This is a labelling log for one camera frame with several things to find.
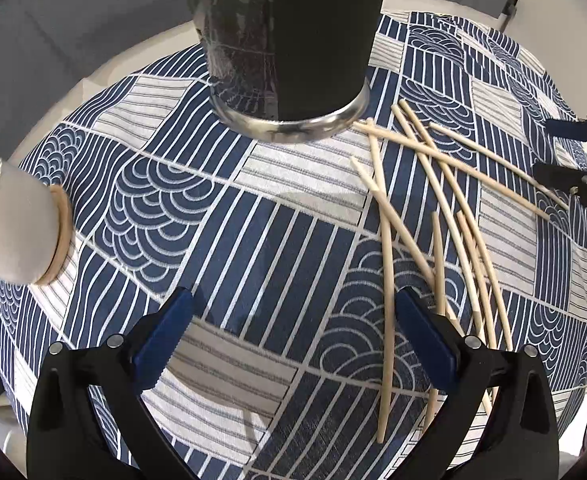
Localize blue white patterned tablecloth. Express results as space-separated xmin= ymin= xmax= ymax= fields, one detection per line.
xmin=0 ymin=10 xmax=587 ymax=480

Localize pile of bamboo chopsticks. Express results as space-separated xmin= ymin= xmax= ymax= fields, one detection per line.
xmin=349 ymin=100 xmax=571 ymax=445

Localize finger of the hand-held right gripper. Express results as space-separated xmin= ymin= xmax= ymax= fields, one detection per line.
xmin=532 ymin=159 xmax=587 ymax=236
xmin=546 ymin=115 xmax=587 ymax=148

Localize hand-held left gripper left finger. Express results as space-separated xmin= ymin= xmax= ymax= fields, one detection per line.
xmin=27 ymin=287 xmax=196 ymax=480

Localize black metal-rimmed cup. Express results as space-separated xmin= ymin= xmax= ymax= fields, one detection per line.
xmin=177 ymin=0 xmax=393 ymax=143

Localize round wooden coaster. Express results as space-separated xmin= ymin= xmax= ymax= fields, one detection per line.
xmin=32 ymin=185 xmax=75 ymax=287

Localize small potted plant white pot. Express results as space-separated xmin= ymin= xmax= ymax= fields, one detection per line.
xmin=0 ymin=146 xmax=65 ymax=284

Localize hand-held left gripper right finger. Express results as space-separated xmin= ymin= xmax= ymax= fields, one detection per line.
xmin=396 ymin=287 xmax=560 ymax=480

